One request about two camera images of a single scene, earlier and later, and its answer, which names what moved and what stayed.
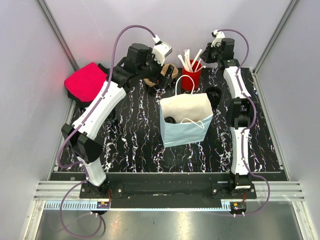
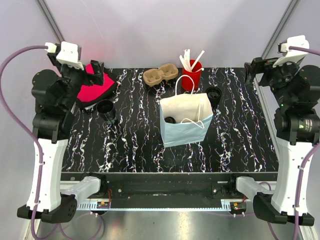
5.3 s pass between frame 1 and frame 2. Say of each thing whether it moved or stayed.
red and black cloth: stayed
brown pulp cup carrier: stayed
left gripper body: moved
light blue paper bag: stayed
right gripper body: moved
